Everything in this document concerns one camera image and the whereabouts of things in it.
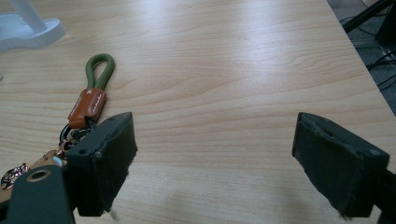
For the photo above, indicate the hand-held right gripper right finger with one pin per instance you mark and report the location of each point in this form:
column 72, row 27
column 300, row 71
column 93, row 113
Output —
column 336, row 161

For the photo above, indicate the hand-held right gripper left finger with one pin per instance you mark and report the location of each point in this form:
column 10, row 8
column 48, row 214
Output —
column 102, row 155

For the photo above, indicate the white plastic stand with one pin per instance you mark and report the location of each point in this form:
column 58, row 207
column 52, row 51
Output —
column 21, row 29

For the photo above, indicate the black metal stand leg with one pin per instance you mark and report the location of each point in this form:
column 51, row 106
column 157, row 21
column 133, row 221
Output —
column 365, row 14

